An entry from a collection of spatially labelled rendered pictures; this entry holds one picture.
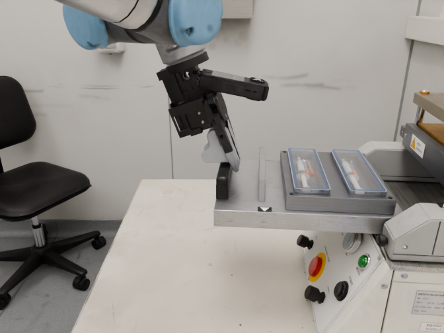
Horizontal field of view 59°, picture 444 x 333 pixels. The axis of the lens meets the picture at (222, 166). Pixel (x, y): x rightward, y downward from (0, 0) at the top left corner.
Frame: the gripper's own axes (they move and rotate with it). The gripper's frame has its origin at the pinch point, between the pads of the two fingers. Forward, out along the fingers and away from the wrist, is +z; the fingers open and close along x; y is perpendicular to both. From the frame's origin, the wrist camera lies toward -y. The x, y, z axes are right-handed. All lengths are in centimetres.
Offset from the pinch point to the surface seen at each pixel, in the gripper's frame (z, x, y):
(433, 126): 7.1, -8.1, -35.1
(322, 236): 22.9, -6.1, -10.1
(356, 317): 23.0, 17.0, -11.9
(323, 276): 24.8, 4.0, -8.3
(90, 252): 65, -108, 115
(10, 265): 52, -93, 150
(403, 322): 25.8, 16.9, -18.3
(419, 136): 6.5, -4.4, -31.4
